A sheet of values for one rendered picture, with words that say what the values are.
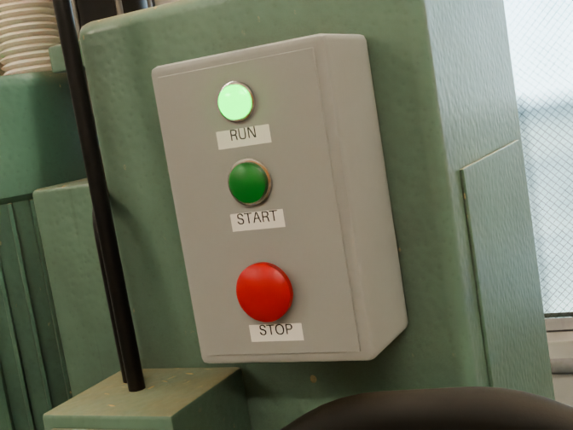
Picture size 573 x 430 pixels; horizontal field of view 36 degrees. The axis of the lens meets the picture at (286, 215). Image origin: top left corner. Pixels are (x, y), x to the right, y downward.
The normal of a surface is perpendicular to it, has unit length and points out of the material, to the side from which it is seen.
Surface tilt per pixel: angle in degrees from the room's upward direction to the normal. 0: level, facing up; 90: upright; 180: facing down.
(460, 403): 52
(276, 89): 90
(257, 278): 81
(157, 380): 0
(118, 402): 0
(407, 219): 90
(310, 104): 90
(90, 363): 90
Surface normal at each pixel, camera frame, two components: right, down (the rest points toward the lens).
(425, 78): 0.33, 0.06
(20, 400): 0.01, 0.12
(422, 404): -0.42, -0.46
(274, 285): -0.30, 0.11
